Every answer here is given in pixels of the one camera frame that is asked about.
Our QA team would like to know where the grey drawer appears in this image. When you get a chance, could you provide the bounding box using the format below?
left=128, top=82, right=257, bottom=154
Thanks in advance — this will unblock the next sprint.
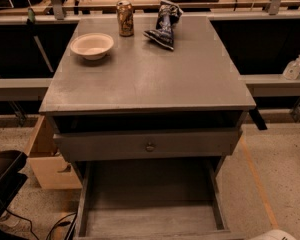
left=73, top=158, right=244, bottom=240
left=54, top=128, right=242, bottom=162

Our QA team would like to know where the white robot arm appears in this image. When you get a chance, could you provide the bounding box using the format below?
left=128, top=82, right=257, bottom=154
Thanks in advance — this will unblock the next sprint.
left=250, top=229, right=296, bottom=240

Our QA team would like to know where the grey wooden drawer cabinet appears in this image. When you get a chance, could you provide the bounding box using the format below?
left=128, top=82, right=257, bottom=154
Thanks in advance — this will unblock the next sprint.
left=38, top=14, right=257, bottom=175

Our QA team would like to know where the grey top drawer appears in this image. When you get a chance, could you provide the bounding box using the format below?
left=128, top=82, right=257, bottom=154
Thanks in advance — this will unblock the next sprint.
left=54, top=128, right=242, bottom=162

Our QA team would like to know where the white paper bowl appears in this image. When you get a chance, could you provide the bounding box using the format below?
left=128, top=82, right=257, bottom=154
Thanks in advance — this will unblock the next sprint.
left=70, top=33, right=114, bottom=61

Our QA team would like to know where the blue chip bag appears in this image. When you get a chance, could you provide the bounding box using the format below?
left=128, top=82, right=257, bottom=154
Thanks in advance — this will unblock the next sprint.
left=143, top=0, right=183, bottom=50

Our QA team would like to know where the gold drink can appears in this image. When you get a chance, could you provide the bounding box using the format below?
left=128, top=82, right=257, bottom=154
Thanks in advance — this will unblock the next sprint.
left=116, top=0, right=134, bottom=37

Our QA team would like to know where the light wooden box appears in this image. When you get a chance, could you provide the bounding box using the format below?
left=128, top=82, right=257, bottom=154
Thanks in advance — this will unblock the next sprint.
left=24, top=116, right=82, bottom=189

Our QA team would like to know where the clear sanitizer bottle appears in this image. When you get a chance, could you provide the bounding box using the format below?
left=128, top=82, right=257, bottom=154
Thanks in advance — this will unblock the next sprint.
left=283, top=55, right=300, bottom=80

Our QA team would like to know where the black bin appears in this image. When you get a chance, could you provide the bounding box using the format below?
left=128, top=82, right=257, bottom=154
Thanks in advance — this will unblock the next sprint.
left=0, top=150, right=27, bottom=217

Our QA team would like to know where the black floor cable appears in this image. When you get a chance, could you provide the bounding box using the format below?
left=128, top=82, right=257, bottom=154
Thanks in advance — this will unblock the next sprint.
left=4, top=208, right=78, bottom=240

